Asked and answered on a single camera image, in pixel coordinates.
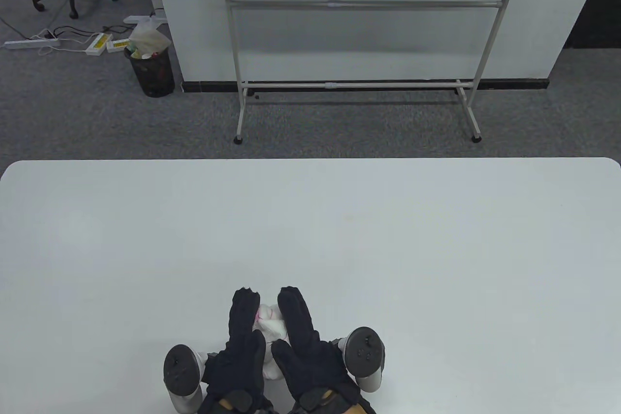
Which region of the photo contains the person's left hand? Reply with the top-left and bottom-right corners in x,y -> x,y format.
200,288 -> 267,401

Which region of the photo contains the person's right hand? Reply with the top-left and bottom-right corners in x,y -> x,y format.
270,286 -> 358,398

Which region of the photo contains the white pink-edged dish cloth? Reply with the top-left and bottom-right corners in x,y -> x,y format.
254,304 -> 292,380

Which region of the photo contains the person's right forearm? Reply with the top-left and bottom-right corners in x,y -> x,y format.
320,392 -> 372,414

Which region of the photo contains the white handheld controller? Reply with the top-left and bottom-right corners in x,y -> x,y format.
163,344 -> 208,414
337,327 -> 387,393

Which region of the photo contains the black mesh trash bin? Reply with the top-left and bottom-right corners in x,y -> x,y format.
124,44 -> 176,98

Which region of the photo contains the translucent plastic trash bag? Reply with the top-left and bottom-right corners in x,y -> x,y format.
123,15 -> 172,59

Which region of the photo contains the white power strip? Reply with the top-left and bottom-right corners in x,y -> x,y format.
4,37 -> 62,50

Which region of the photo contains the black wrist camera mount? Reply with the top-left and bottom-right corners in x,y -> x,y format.
290,385 -> 375,414
198,387 -> 273,414

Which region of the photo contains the black floor cable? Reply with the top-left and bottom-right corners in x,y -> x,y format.
52,23 -> 128,40

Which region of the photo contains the white floor cable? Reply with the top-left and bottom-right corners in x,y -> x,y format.
29,28 -> 60,56

